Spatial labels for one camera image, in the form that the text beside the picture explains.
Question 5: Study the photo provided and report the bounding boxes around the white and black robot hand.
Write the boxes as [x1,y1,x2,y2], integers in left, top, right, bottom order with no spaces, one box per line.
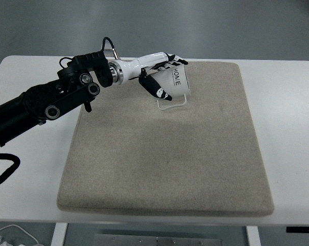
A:
[120,52,189,101]

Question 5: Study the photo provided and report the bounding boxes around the white HOME cup with handle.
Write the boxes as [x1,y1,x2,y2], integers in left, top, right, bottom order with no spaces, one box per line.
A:
[148,65,191,111]

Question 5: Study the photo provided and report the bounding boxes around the beige fabric mat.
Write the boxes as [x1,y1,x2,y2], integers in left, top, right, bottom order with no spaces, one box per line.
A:
[56,59,275,218]

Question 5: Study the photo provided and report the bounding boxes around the grey metal plate with screws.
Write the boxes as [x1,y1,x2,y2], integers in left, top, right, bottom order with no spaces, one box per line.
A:
[93,233,221,246]

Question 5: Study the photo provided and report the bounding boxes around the white table leg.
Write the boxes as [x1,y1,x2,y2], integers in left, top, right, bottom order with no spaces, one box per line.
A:
[246,225,260,246]
[51,222,68,246]

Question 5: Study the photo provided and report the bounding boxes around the black table control panel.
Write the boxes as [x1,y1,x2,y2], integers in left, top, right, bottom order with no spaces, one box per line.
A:
[285,226,309,234]

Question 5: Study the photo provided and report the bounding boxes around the white cable on floor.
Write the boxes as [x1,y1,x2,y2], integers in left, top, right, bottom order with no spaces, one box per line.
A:
[0,223,40,246]

